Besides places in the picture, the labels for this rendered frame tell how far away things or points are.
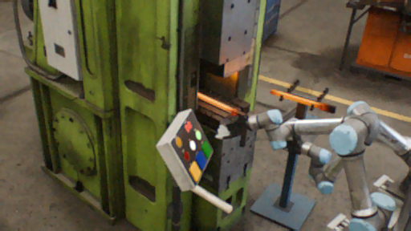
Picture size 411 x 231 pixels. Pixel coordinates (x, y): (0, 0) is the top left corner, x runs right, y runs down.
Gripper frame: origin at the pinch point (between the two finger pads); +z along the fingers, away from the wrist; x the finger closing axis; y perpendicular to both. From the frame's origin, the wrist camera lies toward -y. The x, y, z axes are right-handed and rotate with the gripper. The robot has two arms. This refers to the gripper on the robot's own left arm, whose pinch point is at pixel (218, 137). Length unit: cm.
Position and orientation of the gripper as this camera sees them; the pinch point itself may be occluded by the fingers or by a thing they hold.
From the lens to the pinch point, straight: 231.4
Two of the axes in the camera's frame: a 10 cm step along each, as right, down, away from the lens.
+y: -4.4, -8.3, -3.5
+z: -8.6, 2.7, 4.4
